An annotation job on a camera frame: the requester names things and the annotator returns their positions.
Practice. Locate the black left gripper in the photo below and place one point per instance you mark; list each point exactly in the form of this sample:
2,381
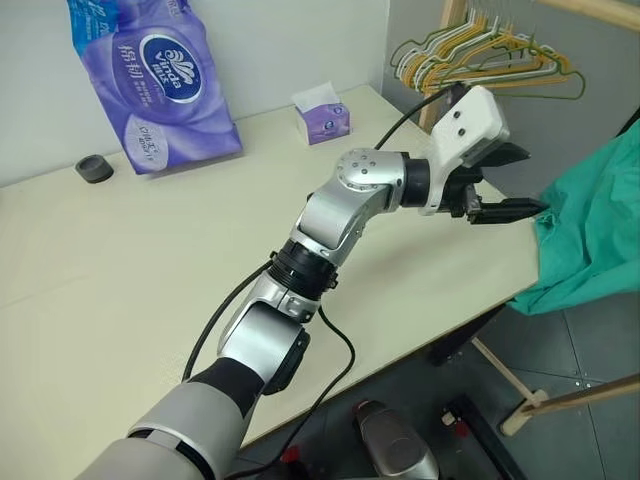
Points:
460,195

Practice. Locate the green shorts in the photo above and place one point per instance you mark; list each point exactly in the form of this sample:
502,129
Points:
590,225

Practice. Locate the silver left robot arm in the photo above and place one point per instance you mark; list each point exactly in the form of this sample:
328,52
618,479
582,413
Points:
340,210

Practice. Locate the small purple tissue pack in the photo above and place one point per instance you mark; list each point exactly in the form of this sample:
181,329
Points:
325,125

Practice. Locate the wooden clothes rack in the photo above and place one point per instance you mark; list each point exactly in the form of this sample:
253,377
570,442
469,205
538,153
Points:
575,396

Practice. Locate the black metal floor base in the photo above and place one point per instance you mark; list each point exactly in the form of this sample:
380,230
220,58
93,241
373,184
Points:
480,425

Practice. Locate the silver and dark rounded shape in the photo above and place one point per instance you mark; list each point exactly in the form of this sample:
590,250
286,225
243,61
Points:
400,450

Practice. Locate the purple tissue multipack bag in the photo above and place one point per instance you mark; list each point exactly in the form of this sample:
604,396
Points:
160,100

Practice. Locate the small black round cup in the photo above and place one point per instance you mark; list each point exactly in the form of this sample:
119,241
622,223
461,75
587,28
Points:
94,171

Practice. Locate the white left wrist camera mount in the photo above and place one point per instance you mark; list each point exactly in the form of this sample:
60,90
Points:
470,125

